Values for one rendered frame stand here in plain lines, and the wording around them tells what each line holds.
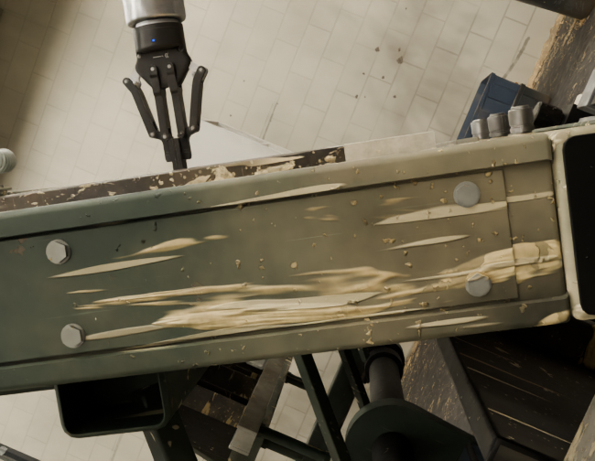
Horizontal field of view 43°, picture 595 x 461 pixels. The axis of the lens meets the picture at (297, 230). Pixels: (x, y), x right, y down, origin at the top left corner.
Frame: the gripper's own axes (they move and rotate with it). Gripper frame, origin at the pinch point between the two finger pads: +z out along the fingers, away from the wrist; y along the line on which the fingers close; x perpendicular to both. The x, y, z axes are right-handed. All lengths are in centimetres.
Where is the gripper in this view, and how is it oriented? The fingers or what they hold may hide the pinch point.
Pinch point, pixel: (178, 161)
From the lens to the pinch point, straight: 115.3
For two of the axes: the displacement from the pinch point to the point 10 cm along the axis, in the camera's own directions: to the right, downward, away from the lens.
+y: -9.9, 1.4, 1.0
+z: 1.5, 9.8, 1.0
